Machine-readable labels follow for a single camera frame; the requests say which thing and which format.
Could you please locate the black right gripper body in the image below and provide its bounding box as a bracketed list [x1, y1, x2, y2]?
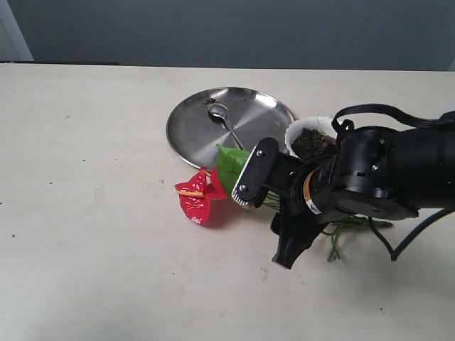
[268, 153, 352, 231]

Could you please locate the artificial red anthurium flower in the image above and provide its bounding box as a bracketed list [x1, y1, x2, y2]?
[173, 144, 395, 263]

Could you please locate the small steel spoon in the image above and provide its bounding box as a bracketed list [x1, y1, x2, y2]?
[208, 103, 245, 150]

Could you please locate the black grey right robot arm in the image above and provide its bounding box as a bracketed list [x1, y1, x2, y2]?
[232, 104, 454, 269]

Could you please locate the white ceramic flower pot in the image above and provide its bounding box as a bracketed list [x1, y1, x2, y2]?
[284, 115, 337, 157]

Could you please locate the round steel plate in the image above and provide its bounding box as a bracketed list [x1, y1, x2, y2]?
[166, 87, 295, 170]

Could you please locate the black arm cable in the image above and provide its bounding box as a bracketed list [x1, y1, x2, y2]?
[331, 103, 455, 262]

